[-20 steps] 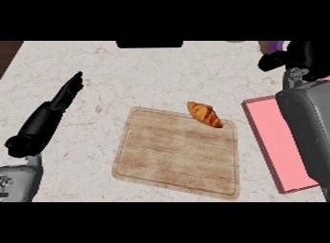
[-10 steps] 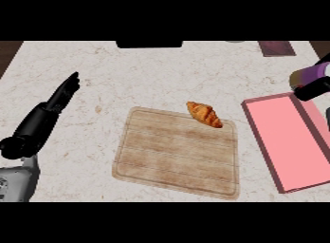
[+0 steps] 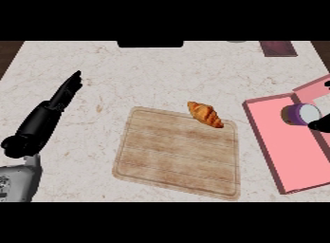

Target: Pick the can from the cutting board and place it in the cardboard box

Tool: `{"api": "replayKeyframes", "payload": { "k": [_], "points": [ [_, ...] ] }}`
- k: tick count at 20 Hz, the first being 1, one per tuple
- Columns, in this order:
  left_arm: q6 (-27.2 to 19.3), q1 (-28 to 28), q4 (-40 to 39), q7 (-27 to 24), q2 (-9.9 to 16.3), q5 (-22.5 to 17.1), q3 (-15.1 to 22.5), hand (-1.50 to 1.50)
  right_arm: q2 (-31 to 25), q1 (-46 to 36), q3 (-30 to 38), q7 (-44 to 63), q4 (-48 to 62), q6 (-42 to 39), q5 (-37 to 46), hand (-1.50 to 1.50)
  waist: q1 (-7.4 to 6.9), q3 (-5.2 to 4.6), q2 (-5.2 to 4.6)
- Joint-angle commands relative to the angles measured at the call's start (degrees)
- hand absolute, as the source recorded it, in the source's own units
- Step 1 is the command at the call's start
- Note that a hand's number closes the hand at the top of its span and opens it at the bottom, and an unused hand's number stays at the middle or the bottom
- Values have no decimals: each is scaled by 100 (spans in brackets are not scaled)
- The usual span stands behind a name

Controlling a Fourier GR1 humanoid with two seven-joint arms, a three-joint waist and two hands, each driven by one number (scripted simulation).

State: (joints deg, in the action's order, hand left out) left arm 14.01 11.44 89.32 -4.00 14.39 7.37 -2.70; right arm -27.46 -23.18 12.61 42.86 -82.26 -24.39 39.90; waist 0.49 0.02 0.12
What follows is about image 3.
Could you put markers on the golden croissant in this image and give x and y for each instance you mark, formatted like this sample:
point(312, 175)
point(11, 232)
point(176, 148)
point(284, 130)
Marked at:
point(206, 114)

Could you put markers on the pink cardboard box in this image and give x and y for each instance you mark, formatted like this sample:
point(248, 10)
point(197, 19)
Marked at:
point(294, 148)

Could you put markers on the purple can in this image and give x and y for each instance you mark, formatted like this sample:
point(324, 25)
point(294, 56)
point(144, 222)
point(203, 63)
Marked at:
point(300, 114)

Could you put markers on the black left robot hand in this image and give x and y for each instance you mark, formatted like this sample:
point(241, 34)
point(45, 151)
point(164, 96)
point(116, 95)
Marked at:
point(39, 126)

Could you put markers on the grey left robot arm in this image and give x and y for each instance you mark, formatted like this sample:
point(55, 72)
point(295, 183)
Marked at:
point(14, 183)

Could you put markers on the wooden cutting board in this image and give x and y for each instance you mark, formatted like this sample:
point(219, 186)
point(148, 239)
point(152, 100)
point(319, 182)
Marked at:
point(179, 152)

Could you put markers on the dark purple block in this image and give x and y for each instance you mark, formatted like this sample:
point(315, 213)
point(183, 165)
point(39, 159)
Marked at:
point(278, 48)

